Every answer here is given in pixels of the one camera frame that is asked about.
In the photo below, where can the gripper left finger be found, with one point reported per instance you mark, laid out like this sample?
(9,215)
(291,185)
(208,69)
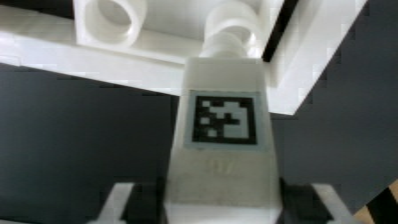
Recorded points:
(112,209)

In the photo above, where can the white U-shaped fence frame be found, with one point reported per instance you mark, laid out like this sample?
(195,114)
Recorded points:
(37,46)

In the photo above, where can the white chair seat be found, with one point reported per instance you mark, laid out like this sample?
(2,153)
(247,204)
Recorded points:
(158,28)

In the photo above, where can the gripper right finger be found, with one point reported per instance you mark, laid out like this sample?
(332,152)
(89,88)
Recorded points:
(334,205)

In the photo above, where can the white chair leg with marker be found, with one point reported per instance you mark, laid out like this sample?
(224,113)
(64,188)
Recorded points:
(222,178)

